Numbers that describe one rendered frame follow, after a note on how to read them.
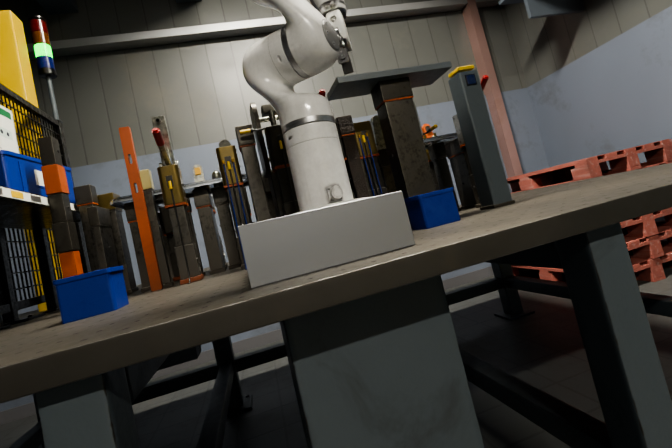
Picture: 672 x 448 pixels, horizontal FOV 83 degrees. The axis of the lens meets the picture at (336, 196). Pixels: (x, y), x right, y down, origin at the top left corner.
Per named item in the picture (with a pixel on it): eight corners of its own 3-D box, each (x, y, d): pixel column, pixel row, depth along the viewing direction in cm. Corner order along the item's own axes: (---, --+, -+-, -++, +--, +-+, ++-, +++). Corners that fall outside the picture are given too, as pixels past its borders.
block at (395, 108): (433, 222, 120) (398, 86, 123) (446, 220, 113) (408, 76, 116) (404, 229, 118) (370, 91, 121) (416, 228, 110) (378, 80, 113)
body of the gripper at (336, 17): (342, 1, 111) (351, 38, 110) (347, 18, 121) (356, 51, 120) (317, 9, 112) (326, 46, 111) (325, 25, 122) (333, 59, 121)
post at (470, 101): (499, 205, 126) (465, 78, 129) (515, 202, 119) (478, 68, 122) (480, 210, 124) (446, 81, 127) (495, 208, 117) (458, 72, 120)
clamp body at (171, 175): (205, 278, 118) (181, 168, 121) (201, 281, 109) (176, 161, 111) (183, 284, 117) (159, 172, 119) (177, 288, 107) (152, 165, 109)
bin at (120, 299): (131, 302, 90) (124, 265, 90) (117, 309, 80) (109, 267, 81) (79, 316, 87) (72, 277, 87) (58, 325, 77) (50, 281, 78)
